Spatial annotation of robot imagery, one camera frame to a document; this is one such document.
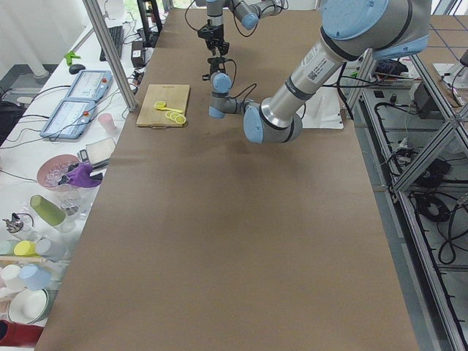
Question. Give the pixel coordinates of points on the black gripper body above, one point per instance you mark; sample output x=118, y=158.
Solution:
x=218, y=65
x=216, y=34

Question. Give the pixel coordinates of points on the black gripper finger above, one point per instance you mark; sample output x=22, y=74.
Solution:
x=224, y=48
x=211, y=47

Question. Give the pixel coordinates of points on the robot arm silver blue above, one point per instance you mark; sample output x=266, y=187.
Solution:
x=390, y=29
x=248, y=15

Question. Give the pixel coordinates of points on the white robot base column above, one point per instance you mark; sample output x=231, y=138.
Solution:
x=314, y=117

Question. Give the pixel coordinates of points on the pink cup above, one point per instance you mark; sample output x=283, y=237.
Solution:
x=107, y=122

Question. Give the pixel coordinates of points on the green tall cup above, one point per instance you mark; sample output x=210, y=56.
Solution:
x=47, y=211

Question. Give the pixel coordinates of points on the grey blue cup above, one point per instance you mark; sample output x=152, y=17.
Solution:
x=50, y=249

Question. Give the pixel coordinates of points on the yellow cup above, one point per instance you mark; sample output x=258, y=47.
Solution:
x=25, y=249

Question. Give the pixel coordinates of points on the mint green cup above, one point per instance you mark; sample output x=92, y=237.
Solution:
x=7, y=247

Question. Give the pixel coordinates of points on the light blue cup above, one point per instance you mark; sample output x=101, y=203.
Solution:
x=35, y=277

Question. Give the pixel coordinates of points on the white cup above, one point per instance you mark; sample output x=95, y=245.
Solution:
x=10, y=275

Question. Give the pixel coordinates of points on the lemon slice lower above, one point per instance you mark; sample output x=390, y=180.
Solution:
x=180, y=119

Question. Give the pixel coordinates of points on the wooden cutting board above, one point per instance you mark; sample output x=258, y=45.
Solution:
x=175, y=95

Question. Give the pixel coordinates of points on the lemon slice middle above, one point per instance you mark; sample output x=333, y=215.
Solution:
x=174, y=116

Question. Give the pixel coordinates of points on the black power adapter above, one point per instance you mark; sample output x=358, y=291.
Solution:
x=140, y=55

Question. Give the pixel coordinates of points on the black keyboard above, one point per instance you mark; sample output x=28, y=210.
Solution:
x=117, y=38

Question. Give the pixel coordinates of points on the upper blue teach pendant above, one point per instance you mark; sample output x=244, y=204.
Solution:
x=90, y=85

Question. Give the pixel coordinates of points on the blue teach pendant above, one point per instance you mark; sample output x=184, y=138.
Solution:
x=69, y=120
x=90, y=85

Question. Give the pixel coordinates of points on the black computer mouse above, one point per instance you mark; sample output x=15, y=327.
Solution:
x=76, y=68

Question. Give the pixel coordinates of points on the white tray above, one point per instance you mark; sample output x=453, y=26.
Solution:
x=100, y=151

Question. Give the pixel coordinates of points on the lower blue teach pendant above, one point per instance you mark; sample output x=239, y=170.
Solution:
x=69, y=120

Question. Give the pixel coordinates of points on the purple cloth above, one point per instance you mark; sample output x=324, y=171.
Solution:
x=79, y=175

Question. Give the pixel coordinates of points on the pink bowl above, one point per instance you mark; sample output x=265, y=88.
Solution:
x=52, y=171

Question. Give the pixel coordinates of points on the wine glass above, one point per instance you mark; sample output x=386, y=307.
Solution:
x=75, y=201

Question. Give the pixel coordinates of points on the glass dispenser bottle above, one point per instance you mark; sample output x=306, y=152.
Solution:
x=21, y=227

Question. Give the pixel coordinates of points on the white green rimmed bowl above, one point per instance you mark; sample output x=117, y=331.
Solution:
x=29, y=306

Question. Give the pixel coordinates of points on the aluminium frame post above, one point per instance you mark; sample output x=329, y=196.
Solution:
x=99, y=25

